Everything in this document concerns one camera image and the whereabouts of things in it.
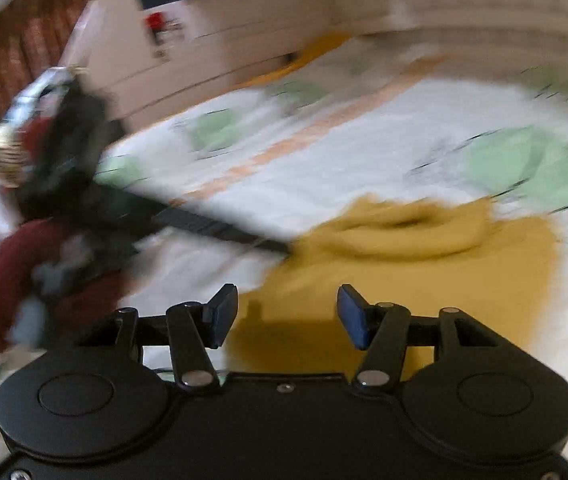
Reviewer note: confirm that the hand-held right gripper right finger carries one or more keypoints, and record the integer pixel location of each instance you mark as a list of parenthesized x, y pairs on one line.
[(351, 317)]

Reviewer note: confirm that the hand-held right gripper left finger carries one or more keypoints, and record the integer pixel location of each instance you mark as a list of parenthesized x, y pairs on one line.
[(223, 320)]

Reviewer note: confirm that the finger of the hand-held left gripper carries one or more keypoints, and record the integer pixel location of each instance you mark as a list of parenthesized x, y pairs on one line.
[(223, 232)]

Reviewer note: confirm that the mustard yellow shirt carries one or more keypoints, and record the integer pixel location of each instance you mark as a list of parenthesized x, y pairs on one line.
[(414, 285)]

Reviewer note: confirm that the person's left forearm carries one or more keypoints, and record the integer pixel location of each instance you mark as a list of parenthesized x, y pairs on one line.
[(3, 280)]

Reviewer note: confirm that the woven basket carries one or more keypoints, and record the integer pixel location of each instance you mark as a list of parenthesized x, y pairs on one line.
[(1, 160)]

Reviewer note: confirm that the white green printed bed sheet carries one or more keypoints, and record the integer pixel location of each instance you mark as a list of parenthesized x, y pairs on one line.
[(339, 160)]

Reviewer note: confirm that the reddish brown curtain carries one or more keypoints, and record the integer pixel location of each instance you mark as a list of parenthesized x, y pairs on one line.
[(13, 50)]

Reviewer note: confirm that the beige cabinet with dark strip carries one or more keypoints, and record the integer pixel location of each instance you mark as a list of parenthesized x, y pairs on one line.
[(213, 60)]

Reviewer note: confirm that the red white sticker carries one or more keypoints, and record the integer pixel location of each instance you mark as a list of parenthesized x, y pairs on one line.
[(163, 30)]

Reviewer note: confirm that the yellow fitted sheet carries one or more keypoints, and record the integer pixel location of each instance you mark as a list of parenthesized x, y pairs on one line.
[(314, 52)]

